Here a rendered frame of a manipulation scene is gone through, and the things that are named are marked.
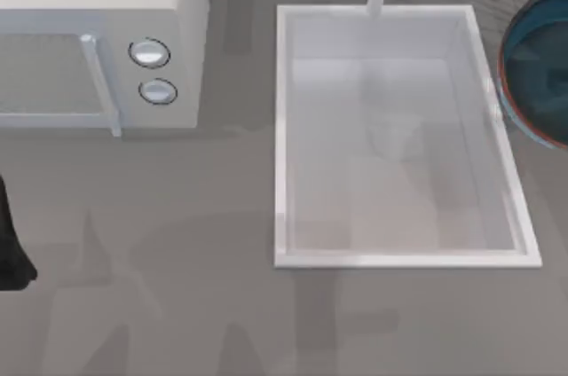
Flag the white sink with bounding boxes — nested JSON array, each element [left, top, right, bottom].
[[272, 4, 544, 270]]

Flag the microwave knob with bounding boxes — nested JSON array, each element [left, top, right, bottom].
[[138, 77, 179, 107], [127, 37, 172, 70]]

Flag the pale microwave oven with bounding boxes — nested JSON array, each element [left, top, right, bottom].
[[0, 0, 211, 138]]

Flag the microwave door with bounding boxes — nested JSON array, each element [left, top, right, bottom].
[[0, 12, 123, 138]]

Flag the blue bowl with red rim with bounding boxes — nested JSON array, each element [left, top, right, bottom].
[[496, 0, 568, 150]]

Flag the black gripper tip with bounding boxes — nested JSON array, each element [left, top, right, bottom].
[[0, 174, 39, 293]]

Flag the microwave door handle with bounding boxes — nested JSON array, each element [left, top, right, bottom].
[[79, 33, 123, 138]]

